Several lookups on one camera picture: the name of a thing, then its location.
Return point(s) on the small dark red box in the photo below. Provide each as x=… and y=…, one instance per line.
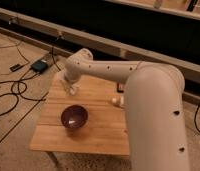
x=120, y=88

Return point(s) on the dark purple bowl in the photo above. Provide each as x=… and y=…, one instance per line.
x=74, y=117

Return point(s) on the wooden table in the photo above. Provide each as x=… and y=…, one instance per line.
x=103, y=133

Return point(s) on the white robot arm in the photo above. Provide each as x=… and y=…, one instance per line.
x=152, y=104

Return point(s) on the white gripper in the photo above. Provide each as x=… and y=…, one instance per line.
x=70, y=86

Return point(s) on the small black device on floor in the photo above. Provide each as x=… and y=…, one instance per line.
x=15, y=67

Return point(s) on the teal power adapter box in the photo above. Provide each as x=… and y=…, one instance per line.
x=39, y=66

